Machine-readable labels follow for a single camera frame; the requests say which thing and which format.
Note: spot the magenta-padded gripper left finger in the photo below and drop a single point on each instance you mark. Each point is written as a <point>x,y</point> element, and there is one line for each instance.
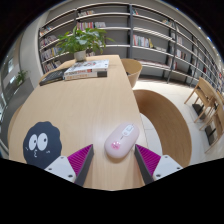
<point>59,168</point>

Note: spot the pink computer mouse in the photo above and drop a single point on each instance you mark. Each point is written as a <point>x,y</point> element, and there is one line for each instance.
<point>121,140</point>

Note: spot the white printed-cover book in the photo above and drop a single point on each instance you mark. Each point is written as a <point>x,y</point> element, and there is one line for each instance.
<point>86,66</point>

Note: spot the white book with red lettering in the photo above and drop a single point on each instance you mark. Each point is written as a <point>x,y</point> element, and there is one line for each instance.
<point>83,76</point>

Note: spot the black book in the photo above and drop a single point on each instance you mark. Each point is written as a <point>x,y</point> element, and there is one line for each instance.
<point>52,77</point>

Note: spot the grey bookshelf unit with books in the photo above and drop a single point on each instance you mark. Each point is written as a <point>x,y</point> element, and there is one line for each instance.
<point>150,20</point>

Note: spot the green potted plant, white pot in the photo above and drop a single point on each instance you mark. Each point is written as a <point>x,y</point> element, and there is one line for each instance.
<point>80,40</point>

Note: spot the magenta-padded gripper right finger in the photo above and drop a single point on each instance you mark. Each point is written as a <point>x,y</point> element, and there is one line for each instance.
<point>166,166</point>

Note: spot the small green potted plant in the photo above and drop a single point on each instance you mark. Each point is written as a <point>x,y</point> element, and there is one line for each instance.
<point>21,77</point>

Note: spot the dark cartoon-face mouse pad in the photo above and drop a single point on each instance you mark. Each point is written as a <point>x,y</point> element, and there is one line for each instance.
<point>43,158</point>

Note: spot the group of wooden slatted chairs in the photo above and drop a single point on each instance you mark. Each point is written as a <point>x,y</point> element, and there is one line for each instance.
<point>206,96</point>

